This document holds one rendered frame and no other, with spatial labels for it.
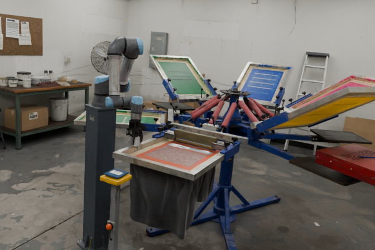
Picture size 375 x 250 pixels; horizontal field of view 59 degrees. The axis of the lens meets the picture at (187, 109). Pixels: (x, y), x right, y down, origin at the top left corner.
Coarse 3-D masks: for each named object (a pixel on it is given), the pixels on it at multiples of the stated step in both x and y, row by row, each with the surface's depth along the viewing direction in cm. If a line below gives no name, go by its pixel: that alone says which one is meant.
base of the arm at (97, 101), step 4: (96, 96) 253; (100, 96) 252; (104, 96) 253; (108, 96) 256; (92, 100) 256; (96, 100) 252; (100, 100) 252; (104, 100) 253; (92, 104) 254; (96, 104) 252; (100, 104) 252; (104, 104) 253
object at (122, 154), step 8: (144, 144) 238; (152, 144) 248; (120, 152) 213; (128, 152) 222; (128, 160) 207; (136, 160) 205; (144, 160) 203; (208, 160) 214; (216, 160) 216; (152, 168) 200; (160, 168) 197; (168, 168) 195; (176, 168) 195; (200, 168) 199; (208, 168) 206; (184, 176) 190; (192, 176) 188
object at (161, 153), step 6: (180, 144) 257; (150, 150) 235; (156, 150) 236; (162, 150) 237; (168, 150) 239; (174, 150) 240; (180, 150) 241; (138, 156) 220; (144, 156) 221; (150, 156) 222; (156, 156) 223; (162, 156) 224; (168, 156) 225
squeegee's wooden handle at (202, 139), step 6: (174, 132) 259; (180, 132) 256; (186, 132) 254; (192, 132) 253; (180, 138) 257; (186, 138) 254; (192, 138) 252; (198, 138) 250; (204, 138) 247; (210, 138) 245; (216, 138) 243; (204, 144) 248; (210, 144) 245
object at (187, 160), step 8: (184, 152) 237; (192, 152) 239; (216, 152) 244; (168, 160) 217; (176, 160) 219; (184, 160) 220; (192, 160) 222; (200, 160) 223; (184, 168) 206; (192, 168) 207
